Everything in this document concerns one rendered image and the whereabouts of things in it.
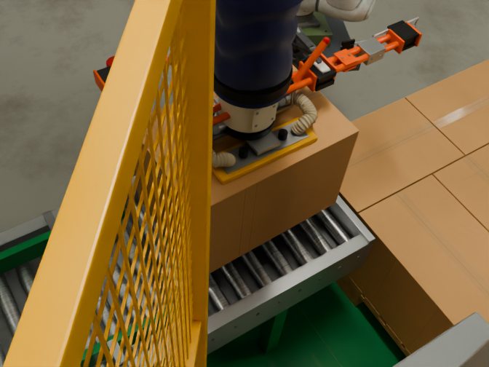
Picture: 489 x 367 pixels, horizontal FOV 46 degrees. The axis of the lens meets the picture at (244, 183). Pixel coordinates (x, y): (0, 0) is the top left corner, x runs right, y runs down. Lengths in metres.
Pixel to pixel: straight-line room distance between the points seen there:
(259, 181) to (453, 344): 1.03
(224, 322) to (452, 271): 0.88
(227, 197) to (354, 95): 2.03
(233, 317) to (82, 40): 2.33
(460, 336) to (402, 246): 1.55
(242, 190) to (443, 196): 1.07
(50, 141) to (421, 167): 1.90
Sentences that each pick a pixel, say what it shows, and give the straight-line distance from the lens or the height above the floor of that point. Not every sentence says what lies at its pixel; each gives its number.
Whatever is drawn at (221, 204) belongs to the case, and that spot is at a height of 1.06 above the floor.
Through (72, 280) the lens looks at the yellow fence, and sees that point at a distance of 0.34.
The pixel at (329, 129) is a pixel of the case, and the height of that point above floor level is 1.08.
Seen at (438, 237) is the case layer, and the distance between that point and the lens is 2.35.
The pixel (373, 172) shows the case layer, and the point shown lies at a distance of 2.44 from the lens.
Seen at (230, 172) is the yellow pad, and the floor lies 1.10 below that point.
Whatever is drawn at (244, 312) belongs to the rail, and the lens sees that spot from 1.98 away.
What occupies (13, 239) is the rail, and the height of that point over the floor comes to 0.60.
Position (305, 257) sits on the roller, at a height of 0.55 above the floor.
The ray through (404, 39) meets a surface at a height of 1.23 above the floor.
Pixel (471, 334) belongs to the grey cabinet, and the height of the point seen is 1.77.
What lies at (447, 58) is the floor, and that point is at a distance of 3.98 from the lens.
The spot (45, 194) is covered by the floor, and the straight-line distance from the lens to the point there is 3.04.
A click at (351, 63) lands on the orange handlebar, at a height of 1.22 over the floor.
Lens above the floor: 2.40
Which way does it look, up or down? 53 degrees down
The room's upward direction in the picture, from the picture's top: 6 degrees clockwise
